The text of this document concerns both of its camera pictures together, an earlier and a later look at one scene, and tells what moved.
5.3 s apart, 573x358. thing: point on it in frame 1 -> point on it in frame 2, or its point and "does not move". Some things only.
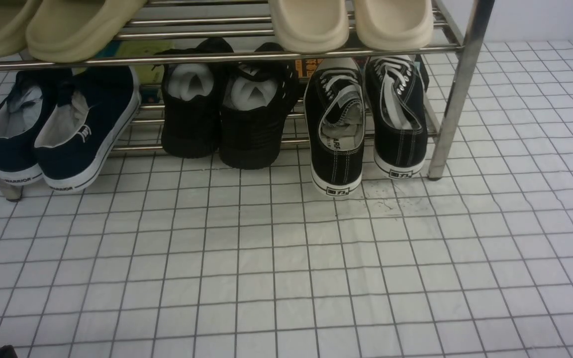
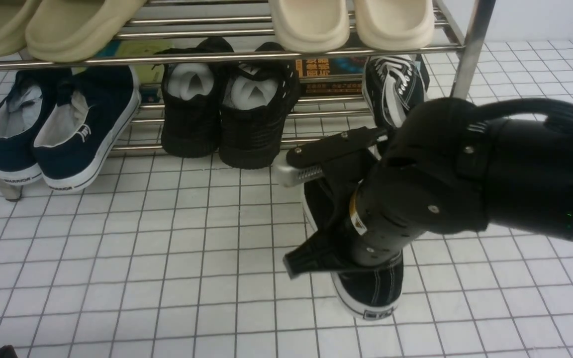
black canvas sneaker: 336,122 -> 369,293
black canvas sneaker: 395,94 does not move
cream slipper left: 310,26 does not move
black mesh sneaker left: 191,93 does not move
